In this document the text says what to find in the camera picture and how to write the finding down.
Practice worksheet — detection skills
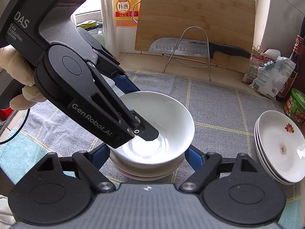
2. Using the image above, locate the clear plastic wrap roll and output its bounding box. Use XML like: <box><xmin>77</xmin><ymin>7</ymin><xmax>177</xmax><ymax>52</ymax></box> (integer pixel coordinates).
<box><xmin>101</xmin><ymin>0</ymin><xmax>119</xmax><ymax>57</ymax></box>

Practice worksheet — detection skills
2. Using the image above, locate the bamboo cutting board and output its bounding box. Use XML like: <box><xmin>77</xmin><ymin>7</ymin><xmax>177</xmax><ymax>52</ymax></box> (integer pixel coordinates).
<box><xmin>134</xmin><ymin>0</ymin><xmax>256</xmax><ymax>75</ymax></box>

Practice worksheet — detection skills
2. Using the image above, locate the white fruit plate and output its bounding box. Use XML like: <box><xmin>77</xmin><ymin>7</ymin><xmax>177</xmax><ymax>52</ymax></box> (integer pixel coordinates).
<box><xmin>254</xmin><ymin>119</ymin><xmax>294</xmax><ymax>185</ymax></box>
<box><xmin>254</xmin><ymin>120</ymin><xmax>293</xmax><ymax>185</ymax></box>

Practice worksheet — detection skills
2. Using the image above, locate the dark soy sauce bottle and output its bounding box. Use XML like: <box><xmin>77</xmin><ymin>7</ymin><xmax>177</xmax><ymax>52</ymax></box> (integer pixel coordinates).
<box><xmin>275</xmin><ymin>35</ymin><xmax>305</xmax><ymax>102</ymax></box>

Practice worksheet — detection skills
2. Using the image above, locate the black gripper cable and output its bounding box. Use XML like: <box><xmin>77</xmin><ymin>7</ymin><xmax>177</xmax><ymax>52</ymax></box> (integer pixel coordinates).
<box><xmin>0</xmin><ymin>108</ymin><xmax>31</xmax><ymax>145</ymax></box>

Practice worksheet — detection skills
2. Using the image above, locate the orange cooking wine jug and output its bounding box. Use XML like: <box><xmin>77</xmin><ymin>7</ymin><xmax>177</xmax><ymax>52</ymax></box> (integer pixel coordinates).
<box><xmin>114</xmin><ymin>0</ymin><xmax>140</xmax><ymax>27</ymax></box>

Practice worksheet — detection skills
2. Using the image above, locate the red plastic basin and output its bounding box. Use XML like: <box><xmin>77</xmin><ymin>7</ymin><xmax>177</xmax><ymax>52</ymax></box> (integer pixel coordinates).
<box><xmin>0</xmin><ymin>108</ymin><xmax>14</xmax><ymax>122</ymax></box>

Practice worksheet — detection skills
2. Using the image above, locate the red white seasoning bag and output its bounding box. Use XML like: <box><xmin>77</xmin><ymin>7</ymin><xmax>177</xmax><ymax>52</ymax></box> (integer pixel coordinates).
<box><xmin>241</xmin><ymin>48</ymin><xmax>281</xmax><ymax>84</ymax></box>

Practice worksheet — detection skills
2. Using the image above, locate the green lid sauce tub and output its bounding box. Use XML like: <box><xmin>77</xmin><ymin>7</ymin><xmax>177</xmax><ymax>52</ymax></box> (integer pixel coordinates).
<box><xmin>284</xmin><ymin>88</ymin><xmax>305</xmax><ymax>125</ymax></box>

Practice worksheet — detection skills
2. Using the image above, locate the gloved left hand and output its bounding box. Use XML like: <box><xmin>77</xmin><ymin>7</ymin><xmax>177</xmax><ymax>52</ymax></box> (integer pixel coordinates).
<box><xmin>1</xmin><ymin>45</ymin><xmax>47</xmax><ymax>111</ymax></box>

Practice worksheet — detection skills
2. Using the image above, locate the white salt bag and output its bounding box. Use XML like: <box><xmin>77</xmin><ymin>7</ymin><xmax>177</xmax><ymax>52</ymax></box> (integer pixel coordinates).
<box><xmin>249</xmin><ymin>56</ymin><xmax>296</xmax><ymax>99</ymax></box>

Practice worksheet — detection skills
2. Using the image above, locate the metal wire rack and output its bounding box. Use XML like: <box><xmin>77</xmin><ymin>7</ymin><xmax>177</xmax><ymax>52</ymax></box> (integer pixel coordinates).
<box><xmin>162</xmin><ymin>26</ymin><xmax>212</xmax><ymax>82</ymax></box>

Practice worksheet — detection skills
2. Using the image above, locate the glass jar green lid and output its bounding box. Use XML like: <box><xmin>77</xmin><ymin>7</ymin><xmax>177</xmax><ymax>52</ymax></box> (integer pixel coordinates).
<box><xmin>77</xmin><ymin>20</ymin><xmax>105</xmax><ymax>47</ymax></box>

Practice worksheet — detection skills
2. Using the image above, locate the stained white plate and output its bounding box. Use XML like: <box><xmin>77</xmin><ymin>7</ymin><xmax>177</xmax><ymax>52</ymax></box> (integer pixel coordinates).
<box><xmin>257</xmin><ymin>110</ymin><xmax>304</xmax><ymax>183</ymax></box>

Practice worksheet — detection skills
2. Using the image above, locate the steel cleaver knife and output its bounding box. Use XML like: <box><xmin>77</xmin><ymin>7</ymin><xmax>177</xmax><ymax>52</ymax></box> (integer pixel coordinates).
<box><xmin>148</xmin><ymin>37</ymin><xmax>251</xmax><ymax>59</ymax></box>

